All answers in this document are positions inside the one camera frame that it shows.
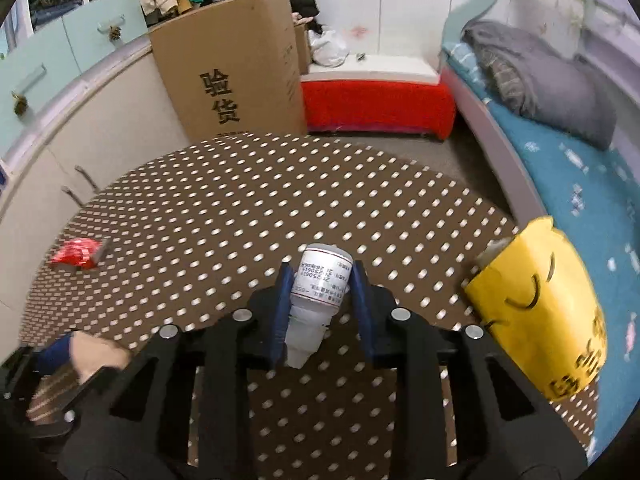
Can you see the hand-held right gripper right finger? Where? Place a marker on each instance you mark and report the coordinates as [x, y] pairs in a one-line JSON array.
[[362, 310]]

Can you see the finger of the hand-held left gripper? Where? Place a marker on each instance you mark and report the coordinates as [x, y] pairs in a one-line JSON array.
[[55, 355], [95, 385]]

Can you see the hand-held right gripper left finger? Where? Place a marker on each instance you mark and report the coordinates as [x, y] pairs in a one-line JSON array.
[[280, 310]]

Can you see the beige wrapper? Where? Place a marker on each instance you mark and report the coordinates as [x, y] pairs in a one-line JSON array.
[[100, 355]]

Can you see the white plastic bottle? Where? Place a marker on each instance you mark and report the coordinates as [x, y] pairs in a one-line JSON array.
[[320, 290]]

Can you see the red foil packet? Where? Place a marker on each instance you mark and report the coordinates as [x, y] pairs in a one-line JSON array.
[[75, 252]]

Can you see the brown polka-dot tablecloth table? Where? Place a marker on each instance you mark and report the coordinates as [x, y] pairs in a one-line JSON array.
[[250, 200]]

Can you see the yellow paper bag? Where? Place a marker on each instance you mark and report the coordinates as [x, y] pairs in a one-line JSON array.
[[540, 310]]

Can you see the red storage bench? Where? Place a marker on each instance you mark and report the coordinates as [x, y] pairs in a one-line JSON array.
[[375, 105]]

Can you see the mint and beige cabinet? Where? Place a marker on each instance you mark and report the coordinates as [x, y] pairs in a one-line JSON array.
[[100, 110]]

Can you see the brown pinecone drawer pull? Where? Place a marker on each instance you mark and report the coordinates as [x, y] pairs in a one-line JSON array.
[[20, 106], [116, 34]]

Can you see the large cardboard box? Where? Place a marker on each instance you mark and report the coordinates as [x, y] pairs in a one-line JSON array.
[[225, 60]]

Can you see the small cardboard box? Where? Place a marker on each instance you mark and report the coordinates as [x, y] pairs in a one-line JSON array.
[[301, 50]]

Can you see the white plastic bag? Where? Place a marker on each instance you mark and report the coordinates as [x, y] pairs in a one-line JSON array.
[[327, 47]]

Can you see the pale pink butterfly sticker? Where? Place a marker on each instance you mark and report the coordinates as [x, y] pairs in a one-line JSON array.
[[359, 32]]

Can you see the grey pillow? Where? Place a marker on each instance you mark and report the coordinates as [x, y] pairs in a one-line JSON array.
[[550, 90]]

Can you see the white panelled wardrobe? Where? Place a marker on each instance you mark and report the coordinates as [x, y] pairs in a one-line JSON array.
[[400, 10]]

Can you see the black cloth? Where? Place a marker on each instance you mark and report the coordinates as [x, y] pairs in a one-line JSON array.
[[305, 7]]

